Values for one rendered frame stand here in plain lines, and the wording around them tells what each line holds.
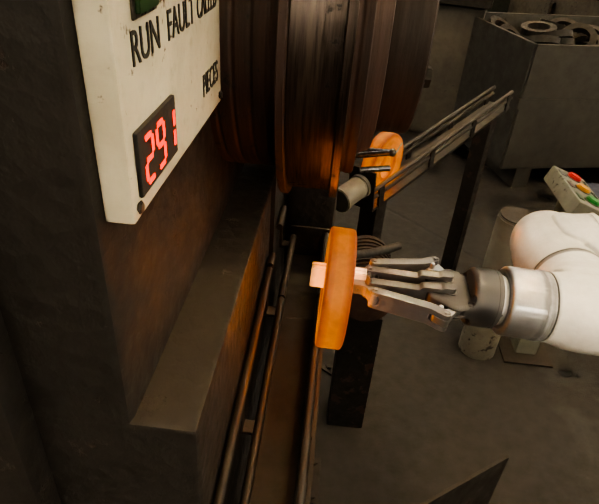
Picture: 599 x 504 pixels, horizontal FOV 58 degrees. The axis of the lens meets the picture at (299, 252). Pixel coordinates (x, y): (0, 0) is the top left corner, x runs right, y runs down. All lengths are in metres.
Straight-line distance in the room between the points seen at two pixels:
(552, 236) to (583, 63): 2.24
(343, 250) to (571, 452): 1.25
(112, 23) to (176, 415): 0.31
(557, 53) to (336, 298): 2.43
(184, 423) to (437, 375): 1.40
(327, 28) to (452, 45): 2.92
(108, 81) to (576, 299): 0.57
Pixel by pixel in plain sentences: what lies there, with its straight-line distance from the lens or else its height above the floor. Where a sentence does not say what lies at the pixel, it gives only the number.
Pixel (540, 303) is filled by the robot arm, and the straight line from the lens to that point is 0.70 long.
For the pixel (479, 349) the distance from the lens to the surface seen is 1.88.
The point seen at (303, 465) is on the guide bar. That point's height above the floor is 0.69.
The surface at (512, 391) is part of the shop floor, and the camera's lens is 1.85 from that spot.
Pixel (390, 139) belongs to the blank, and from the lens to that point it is 1.32.
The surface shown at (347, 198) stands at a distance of 1.23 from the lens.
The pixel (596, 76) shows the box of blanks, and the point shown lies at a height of 0.60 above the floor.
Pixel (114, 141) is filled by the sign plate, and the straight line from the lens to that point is 0.34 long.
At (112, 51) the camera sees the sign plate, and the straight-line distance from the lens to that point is 0.32.
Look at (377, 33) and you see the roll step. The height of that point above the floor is 1.13.
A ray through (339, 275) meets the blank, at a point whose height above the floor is 0.88.
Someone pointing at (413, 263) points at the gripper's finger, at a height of 0.85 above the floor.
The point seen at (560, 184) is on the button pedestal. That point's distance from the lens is 1.72.
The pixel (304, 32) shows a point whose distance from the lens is 0.55.
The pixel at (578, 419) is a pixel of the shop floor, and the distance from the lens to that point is 1.87.
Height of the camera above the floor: 1.25
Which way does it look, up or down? 34 degrees down
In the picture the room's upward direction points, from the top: 4 degrees clockwise
